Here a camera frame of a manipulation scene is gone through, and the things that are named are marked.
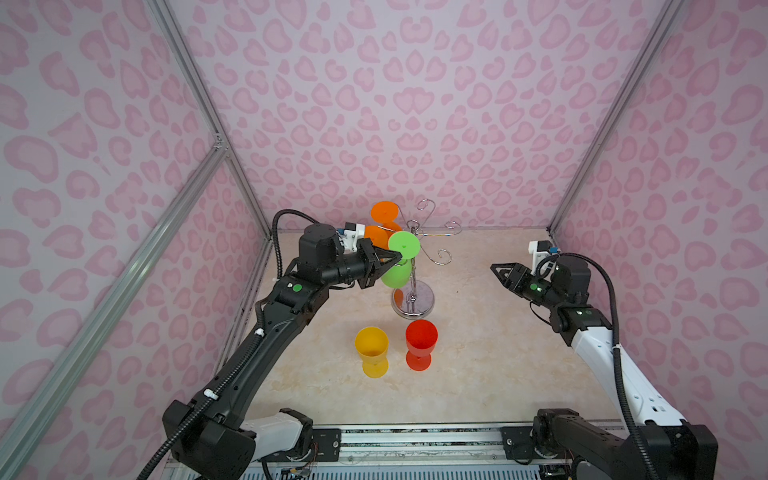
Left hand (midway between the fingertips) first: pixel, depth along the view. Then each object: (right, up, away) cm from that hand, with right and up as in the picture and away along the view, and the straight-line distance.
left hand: (404, 250), depth 63 cm
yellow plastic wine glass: (-8, -25, +17) cm, 31 cm away
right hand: (+24, -4, +13) cm, 28 cm away
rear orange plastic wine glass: (-4, +11, +17) cm, 20 cm away
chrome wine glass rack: (+5, -16, +35) cm, 39 cm away
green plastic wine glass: (+1, +1, +6) cm, 6 cm away
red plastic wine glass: (+5, -22, +12) cm, 25 cm away
